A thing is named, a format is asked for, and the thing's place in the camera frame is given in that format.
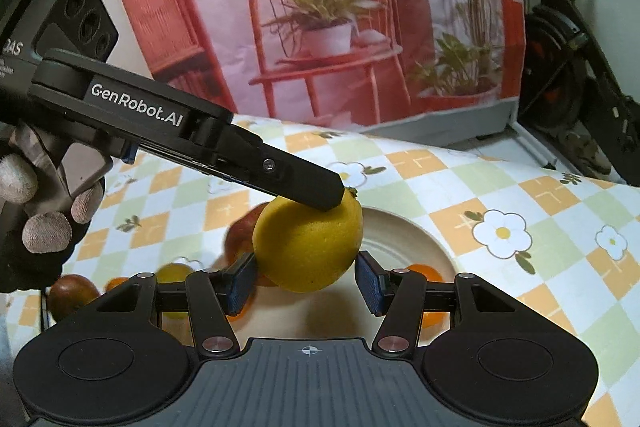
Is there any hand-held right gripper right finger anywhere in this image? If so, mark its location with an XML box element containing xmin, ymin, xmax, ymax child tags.
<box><xmin>355</xmin><ymin>251</ymin><xmax>526</xmax><ymax>354</ymax></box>

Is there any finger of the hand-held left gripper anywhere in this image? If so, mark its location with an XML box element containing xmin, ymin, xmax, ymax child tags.
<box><xmin>137</xmin><ymin>117</ymin><xmax>346</xmax><ymax>212</ymax></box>

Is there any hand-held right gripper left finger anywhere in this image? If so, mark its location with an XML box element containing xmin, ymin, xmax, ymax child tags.
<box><xmin>87</xmin><ymin>252</ymin><xmax>258</xmax><ymax>354</ymax></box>

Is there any beige round plate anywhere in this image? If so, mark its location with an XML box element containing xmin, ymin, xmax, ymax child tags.
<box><xmin>202</xmin><ymin>206</ymin><xmax>458</xmax><ymax>348</ymax></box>

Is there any large yellow lemon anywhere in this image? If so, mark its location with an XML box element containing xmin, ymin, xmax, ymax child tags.
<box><xmin>252</xmin><ymin>189</ymin><xmax>364</xmax><ymax>293</ymax></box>

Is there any dark red apple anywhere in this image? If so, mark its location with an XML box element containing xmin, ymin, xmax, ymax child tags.
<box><xmin>47</xmin><ymin>273</ymin><xmax>101</xmax><ymax>323</ymax></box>

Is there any person's left hand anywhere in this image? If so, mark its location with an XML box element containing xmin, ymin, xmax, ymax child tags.
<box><xmin>0</xmin><ymin>154</ymin><xmax>104</xmax><ymax>293</ymax></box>

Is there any bright red apple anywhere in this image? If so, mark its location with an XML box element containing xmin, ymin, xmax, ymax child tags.
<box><xmin>223</xmin><ymin>202</ymin><xmax>273</xmax><ymax>265</ymax></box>

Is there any yellow citrus fruit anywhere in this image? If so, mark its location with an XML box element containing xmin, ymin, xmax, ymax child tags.
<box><xmin>156</xmin><ymin>263</ymin><xmax>196</xmax><ymax>320</ymax></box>

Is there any checkered floral tablecloth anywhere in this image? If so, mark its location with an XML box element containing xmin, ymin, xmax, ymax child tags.
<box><xmin>0</xmin><ymin>114</ymin><xmax>640</xmax><ymax>427</ymax></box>

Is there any black exercise bike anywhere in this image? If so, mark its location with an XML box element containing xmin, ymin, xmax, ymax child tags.
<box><xmin>510</xmin><ymin>0</ymin><xmax>640</xmax><ymax>188</ymax></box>

